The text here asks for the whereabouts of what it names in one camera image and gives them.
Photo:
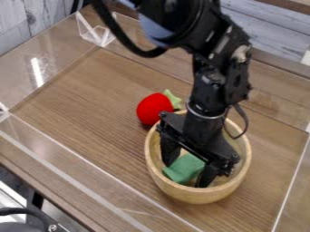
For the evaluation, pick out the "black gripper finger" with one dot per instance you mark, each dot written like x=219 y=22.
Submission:
x=206 y=176
x=170 y=149

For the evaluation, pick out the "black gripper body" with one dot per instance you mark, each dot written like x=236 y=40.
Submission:
x=200 y=133

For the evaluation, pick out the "green rectangular block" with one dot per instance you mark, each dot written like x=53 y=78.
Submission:
x=185 y=169

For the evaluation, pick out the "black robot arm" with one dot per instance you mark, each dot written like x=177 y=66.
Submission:
x=196 y=26

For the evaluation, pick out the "light wooden bowl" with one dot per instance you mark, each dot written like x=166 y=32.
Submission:
x=224 y=184

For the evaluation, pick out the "red plush strawberry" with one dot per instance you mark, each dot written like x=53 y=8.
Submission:
x=160 y=101

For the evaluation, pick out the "clear acrylic tray wall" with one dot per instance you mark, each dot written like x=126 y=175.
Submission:
x=104 y=203

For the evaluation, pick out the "clear acrylic corner bracket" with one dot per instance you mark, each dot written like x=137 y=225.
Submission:
x=98 y=35

